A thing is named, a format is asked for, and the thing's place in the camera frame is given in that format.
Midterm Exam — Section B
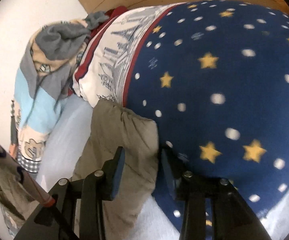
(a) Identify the light blue cloud bedsheet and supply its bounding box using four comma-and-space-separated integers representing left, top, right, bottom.
36, 95, 289, 239

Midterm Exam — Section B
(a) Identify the blue star-patterned pillow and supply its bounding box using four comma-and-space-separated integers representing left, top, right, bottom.
72, 0, 289, 239

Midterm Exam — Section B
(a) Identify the white patterned cable sleeve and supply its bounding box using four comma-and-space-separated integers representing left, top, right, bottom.
0, 127, 57, 208

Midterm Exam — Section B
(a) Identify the olive puffer hooded jacket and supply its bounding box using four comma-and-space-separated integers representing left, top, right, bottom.
0, 99, 159, 239

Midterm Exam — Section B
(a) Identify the patchwork bear blanket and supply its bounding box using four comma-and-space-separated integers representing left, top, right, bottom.
9, 11, 109, 174

